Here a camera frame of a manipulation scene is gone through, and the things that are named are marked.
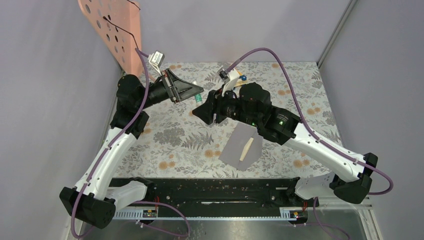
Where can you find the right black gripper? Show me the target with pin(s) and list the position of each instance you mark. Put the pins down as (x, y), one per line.
(214, 105)

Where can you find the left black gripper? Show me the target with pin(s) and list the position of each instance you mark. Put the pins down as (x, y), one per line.
(180, 90)

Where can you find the green white glue stick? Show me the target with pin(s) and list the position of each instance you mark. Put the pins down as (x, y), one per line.
(198, 100)

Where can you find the grey lavender envelope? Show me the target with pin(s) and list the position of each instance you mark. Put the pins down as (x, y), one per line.
(232, 150)

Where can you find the beige lined letter paper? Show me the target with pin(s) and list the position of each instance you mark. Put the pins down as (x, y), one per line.
(246, 149)

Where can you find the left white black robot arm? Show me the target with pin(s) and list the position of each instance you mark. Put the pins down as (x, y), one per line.
(91, 200)

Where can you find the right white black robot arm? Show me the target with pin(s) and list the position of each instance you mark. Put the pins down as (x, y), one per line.
(349, 179)

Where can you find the floral patterned table mat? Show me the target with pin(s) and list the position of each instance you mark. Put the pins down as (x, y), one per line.
(176, 144)

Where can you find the yellow blue toy car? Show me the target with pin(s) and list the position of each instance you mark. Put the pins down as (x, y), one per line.
(242, 78)

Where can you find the pink perforated music stand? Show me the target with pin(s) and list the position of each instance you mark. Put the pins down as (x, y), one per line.
(118, 23)

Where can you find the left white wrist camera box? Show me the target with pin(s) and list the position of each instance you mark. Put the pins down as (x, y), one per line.
(155, 60)

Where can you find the white slotted cable duct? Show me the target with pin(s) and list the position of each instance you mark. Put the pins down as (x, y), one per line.
(150, 214)

